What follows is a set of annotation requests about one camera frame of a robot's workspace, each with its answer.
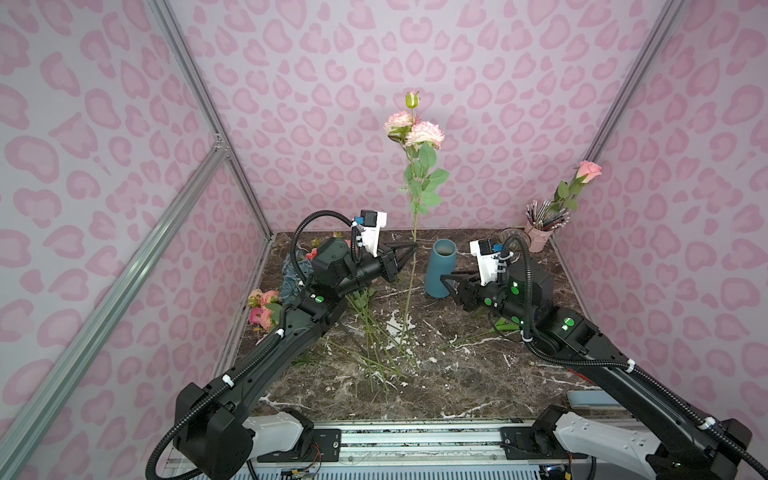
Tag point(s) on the aluminium frame post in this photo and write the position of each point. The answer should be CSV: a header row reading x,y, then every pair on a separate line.
x,y
181,51
658,36

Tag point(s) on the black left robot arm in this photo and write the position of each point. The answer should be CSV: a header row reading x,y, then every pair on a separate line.
x,y
210,427

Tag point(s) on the aluminium frame post left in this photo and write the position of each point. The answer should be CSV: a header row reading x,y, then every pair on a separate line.
x,y
181,51

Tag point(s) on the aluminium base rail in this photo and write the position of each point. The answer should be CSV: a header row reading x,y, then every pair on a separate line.
x,y
384,447

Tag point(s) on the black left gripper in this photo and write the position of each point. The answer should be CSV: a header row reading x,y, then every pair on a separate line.
x,y
389,262

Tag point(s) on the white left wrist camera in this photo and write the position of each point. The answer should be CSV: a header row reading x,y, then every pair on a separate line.
x,y
368,225

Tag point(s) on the pale pink rose spray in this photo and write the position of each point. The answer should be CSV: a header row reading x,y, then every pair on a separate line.
x,y
420,140

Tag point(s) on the diagonal aluminium frame bar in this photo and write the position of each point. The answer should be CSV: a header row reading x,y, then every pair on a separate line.
x,y
37,416

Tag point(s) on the pink artificial rose stem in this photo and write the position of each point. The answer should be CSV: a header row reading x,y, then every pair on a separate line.
x,y
567,193

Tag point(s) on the pink pencil cup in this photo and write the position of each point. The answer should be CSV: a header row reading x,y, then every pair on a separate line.
x,y
543,218

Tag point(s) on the clear glass vase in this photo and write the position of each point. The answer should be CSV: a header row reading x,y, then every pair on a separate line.
x,y
514,234

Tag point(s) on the red handled tool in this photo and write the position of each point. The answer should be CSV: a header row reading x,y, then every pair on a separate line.
x,y
579,375

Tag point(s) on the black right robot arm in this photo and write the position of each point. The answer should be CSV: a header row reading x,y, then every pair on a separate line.
x,y
682,441

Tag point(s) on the aluminium frame post right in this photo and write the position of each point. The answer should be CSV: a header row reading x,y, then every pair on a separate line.
x,y
658,36

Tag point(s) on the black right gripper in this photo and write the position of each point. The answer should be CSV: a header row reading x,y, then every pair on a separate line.
x,y
470,293

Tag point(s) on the teal ceramic vase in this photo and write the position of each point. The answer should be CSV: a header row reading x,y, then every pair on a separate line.
x,y
442,261

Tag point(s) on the blue artificial rose bunch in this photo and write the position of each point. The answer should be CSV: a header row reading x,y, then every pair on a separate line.
x,y
291,278

